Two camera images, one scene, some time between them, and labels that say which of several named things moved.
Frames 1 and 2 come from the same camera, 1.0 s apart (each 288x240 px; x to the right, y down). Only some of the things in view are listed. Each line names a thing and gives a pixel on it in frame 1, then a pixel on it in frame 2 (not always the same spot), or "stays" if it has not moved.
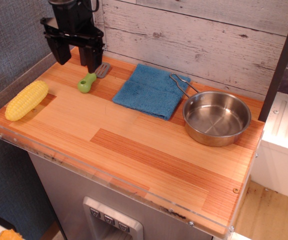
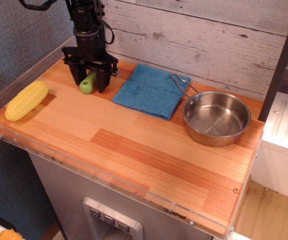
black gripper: [73, 23] to [91, 51]
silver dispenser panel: [106, 223] stays
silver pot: [214, 118] stays
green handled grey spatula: [84, 85] stays
